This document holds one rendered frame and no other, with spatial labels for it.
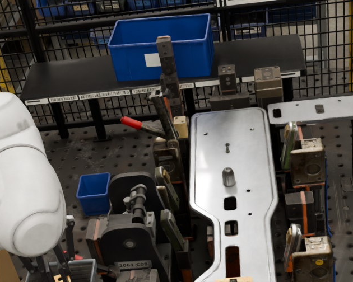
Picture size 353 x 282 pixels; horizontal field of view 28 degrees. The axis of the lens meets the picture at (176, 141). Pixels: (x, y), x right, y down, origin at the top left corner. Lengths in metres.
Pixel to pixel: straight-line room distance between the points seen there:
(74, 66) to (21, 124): 1.25
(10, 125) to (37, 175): 0.12
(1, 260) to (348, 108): 1.03
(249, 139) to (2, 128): 0.97
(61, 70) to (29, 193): 1.38
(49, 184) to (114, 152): 1.46
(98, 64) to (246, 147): 0.66
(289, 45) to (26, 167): 1.38
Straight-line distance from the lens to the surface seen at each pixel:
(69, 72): 2.33
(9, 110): 1.11
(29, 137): 1.12
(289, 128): 1.78
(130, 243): 1.49
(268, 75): 2.08
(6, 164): 1.06
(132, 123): 1.84
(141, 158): 2.42
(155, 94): 1.79
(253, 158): 1.87
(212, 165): 1.86
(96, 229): 1.65
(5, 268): 1.95
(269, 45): 2.29
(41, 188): 1.01
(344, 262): 2.00
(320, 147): 1.82
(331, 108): 2.03
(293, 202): 1.75
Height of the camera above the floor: 2.19
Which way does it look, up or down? 37 degrees down
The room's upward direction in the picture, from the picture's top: 11 degrees counter-clockwise
